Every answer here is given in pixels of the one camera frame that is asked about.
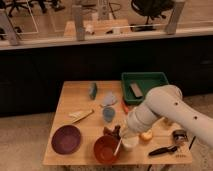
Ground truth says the orange carrot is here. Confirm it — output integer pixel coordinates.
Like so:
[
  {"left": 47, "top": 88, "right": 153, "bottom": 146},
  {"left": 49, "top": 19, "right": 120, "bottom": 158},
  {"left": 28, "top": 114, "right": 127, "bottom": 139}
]
[{"left": 121, "top": 100, "right": 129, "bottom": 115}]

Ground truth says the blue cup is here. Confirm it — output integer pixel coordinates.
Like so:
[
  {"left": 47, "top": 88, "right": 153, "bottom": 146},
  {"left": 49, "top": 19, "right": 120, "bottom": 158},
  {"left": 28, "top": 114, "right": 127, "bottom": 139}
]
[{"left": 103, "top": 107, "right": 115, "bottom": 123}]

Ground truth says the black cable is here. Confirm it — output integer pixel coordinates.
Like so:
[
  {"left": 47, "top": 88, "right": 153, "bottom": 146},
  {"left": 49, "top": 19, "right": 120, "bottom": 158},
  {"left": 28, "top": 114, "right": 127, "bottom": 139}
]
[{"left": 188, "top": 135, "right": 197, "bottom": 151}]

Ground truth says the purple bowl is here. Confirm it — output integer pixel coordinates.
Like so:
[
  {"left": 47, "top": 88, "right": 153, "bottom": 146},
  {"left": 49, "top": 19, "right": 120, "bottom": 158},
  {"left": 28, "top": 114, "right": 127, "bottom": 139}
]
[{"left": 51, "top": 125, "right": 82, "bottom": 155}]

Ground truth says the grey block in tray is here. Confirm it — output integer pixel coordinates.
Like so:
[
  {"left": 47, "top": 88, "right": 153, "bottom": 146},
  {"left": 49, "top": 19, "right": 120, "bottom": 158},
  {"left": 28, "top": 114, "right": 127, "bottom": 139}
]
[{"left": 130, "top": 83, "right": 143, "bottom": 98}]

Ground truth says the red bowl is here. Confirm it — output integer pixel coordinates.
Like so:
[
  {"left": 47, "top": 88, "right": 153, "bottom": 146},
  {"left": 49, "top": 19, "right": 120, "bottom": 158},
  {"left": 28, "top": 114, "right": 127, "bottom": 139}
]
[{"left": 93, "top": 135, "right": 119, "bottom": 164}]

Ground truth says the orange round fruit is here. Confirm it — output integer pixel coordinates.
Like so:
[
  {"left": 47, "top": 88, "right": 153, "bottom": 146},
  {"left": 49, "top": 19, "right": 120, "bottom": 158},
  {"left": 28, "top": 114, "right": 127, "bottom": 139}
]
[{"left": 140, "top": 130, "right": 153, "bottom": 141}]

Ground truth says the metal fork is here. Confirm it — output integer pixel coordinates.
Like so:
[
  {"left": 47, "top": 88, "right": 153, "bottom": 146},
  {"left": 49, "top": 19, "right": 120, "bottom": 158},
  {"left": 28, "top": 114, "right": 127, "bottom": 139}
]
[{"left": 113, "top": 138, "right": 122, "bottom": 156}]

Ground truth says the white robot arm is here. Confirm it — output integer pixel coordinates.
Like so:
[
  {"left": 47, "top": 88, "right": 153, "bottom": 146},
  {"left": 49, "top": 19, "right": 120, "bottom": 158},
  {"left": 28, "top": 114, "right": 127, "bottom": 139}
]
[{"left": 120, "top": 85, "right": 213, "bottom": 148}]

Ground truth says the black handled peeler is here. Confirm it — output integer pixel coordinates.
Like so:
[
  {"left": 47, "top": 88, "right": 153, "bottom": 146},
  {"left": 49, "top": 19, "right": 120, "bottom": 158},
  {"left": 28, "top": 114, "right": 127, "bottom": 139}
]
[{"left": 148, "top": 146, "right": 178, "bottom": 156}]

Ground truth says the dark brown grapes bunch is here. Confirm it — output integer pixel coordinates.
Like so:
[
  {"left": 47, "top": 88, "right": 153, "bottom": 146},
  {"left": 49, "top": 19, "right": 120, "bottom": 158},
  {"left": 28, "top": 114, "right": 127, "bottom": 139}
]
[{"left": 103, "top": 125, "right": 120, "bottom": 139}]

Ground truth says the white cup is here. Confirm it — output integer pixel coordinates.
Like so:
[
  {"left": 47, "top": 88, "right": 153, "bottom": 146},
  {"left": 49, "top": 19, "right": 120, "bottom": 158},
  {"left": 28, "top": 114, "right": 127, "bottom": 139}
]
[{"left": 122, "top": 136, "right": 139, "bottom": 150}]

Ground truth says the green plastic tray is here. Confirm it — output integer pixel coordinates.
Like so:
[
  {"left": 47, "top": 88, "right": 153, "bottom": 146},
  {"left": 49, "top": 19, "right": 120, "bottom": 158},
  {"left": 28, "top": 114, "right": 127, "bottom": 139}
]
[{"left": 121, "top": 72, "right": 169, "bottom": 105}]

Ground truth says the yellow wooden spatula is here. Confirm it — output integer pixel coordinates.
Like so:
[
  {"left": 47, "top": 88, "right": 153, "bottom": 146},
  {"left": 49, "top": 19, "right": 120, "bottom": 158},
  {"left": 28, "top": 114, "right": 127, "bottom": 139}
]
[{"left": 69, "top": 109, "right": 94, "bottom": 123}]

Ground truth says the black office chair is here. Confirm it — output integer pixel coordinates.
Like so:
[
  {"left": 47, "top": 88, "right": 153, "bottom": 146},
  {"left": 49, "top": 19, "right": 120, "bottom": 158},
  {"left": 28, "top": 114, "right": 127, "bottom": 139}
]
[{"left": 131, "top": 0, "right": 174, "bottom": 24}]

